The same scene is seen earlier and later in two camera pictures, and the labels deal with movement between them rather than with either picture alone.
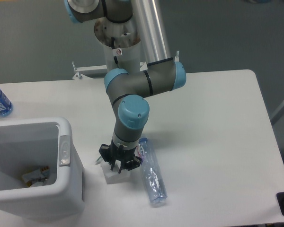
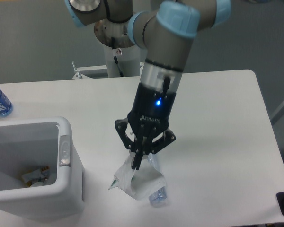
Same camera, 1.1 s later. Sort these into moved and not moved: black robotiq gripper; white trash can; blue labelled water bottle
Moved: black robotiq gripper
Not moved: blue labelled water bottle; white trash can
